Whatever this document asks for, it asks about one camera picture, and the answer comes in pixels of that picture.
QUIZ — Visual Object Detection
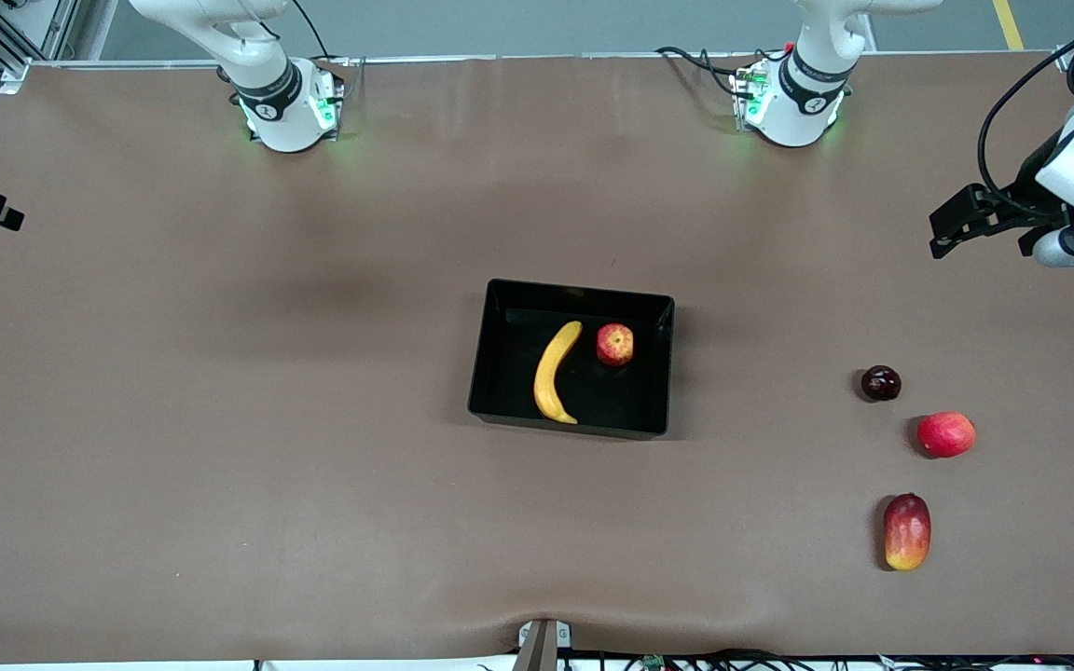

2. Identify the red yellow striped apple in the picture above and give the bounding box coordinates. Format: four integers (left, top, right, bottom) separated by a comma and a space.
595, 322, 636, 367

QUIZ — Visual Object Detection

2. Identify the yellow banana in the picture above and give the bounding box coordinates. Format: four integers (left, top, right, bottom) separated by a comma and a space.
533, 321, 585, 426

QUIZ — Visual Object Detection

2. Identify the black rectangular plastic box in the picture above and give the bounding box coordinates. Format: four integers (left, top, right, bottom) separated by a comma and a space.
467, 278, 677, 440

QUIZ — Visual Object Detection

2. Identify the dark purple plum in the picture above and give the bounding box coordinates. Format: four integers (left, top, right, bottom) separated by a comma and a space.
861, 365, 902, 404

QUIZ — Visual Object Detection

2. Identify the red yellow mango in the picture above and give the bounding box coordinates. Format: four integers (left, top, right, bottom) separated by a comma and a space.
882, 493, 932, 572

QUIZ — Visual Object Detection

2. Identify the metal table clamp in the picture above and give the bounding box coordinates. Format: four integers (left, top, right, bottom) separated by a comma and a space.
516, 619, 572, 671

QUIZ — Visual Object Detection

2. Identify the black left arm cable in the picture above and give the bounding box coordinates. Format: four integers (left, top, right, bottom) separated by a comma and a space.
977, 0, 1074, 220

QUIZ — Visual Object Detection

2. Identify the black base cable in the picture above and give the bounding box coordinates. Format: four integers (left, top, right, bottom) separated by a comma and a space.
290, 0, 365, 66
656, 45, 785, 99

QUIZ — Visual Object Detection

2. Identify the black floor cable bundle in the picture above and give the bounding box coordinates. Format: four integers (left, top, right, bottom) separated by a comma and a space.
476, 650, 1074, 671

